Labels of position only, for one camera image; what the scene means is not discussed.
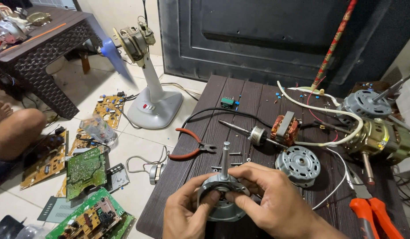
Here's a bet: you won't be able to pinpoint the person's right hand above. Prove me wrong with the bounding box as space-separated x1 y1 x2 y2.
225 162 320 239

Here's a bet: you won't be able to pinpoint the person's left hand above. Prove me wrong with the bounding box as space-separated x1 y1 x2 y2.
162 173 223 239

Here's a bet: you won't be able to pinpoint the silver motor housing with shaft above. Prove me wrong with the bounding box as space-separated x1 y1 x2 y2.
196 141 250 222

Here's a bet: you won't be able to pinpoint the silver motor end cover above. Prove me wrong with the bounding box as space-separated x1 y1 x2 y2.
275 145 321 188

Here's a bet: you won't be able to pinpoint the rotor with long shaft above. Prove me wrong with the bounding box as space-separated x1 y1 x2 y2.
218 119 288 150

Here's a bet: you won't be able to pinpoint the copper wound stator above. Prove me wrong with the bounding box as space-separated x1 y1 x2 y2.
271 111 302 147

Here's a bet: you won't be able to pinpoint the grey metal shield plate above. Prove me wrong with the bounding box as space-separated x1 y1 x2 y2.
105 163 130 194

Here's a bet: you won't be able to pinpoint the green board with yellow module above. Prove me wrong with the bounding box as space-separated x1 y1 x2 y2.
45 187 136 239

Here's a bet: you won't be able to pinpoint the green circuit board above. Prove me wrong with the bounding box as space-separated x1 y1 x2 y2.
65 146 108 202

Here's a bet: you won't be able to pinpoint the scattered small blue capacitors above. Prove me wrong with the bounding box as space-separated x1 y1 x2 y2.
234 83 375 112

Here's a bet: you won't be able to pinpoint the white stand fan body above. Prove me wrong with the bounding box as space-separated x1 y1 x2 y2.
112 17 184 129

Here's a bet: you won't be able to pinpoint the clear plastic bag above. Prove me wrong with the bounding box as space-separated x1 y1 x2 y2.
79 114 118 147

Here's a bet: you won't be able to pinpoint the gold fan motor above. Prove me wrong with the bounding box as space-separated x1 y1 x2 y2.
344 117 410 185

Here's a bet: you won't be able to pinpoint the pale yellow circuit board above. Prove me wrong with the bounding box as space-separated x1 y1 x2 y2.
56 128 104 198

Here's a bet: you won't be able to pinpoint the grey vented metal plate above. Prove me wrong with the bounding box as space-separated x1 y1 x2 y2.
37 196 80 224

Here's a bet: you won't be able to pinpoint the grey fan motor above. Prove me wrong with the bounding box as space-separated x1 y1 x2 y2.
337 73 410 124

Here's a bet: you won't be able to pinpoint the brown circuit board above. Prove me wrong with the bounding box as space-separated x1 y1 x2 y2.
20 128 69 191

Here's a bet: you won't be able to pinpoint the black metal door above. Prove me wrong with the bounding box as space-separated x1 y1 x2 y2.
157 0 410 97

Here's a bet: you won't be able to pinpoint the red patterned stick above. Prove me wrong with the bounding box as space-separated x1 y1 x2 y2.
310 0 358 91

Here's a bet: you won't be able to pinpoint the blue fan blade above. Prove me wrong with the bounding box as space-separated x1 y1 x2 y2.
100 37 136 85

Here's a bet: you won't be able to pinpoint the black plastic cover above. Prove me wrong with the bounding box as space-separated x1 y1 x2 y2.
0 215 27 239

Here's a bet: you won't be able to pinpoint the dark woven plastic table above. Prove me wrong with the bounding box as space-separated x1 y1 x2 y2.
0 5 103 120

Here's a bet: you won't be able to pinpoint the orange stick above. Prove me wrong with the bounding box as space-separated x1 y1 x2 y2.
2 22 67 51

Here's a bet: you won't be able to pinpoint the heap of fan parts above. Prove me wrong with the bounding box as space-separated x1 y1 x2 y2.
0 3 53 51

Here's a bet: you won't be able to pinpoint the small motor with white wires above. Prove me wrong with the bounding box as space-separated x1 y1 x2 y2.
125 145 169 186

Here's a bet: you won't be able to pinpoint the thin white wire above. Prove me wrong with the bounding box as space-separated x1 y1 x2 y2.
312 147 349 210

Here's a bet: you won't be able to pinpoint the red handled pliers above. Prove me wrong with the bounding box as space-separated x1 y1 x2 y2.
167 128 217 162

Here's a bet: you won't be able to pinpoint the thin red wire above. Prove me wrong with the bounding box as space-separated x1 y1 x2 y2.
306 76 339 142

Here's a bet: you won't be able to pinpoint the orange handled snips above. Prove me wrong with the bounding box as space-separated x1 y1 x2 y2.
346 164 404 239

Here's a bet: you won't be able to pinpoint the thick white cable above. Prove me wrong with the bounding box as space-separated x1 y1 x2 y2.
277 81 364 147

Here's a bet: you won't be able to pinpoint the black cable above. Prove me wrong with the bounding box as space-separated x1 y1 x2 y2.
179 107 274 134

